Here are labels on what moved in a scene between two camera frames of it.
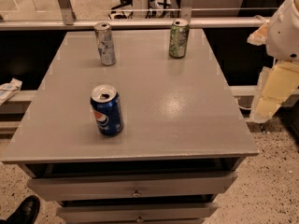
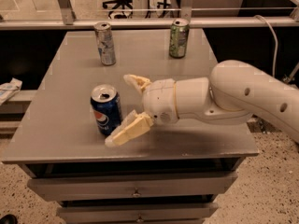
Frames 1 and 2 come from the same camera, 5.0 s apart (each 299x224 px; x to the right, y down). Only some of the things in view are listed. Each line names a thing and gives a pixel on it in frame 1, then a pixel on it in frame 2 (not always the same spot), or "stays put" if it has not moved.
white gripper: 284,36 to 159,101
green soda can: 177,39 stays put
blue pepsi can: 106,110 stays put
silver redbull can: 106,43 stays put
